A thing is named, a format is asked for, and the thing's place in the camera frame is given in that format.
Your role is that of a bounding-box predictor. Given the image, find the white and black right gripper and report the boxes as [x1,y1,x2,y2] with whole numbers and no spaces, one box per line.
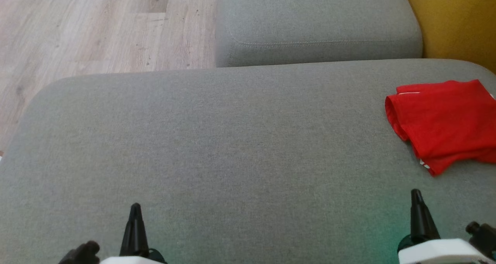
[398,189,491,264]

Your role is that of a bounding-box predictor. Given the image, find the small grey sofa cushion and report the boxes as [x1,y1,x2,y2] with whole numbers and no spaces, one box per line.
[214,0,424,68]

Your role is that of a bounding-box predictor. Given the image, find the red and white jersey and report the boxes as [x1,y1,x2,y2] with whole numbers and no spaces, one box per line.
[385,80,496,160]

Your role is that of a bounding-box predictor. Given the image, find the yellow sofa section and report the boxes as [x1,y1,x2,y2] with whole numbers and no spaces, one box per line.
[401,0,496,74]

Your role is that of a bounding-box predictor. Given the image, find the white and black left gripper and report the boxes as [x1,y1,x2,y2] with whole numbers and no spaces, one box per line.
[99,204,168,264]

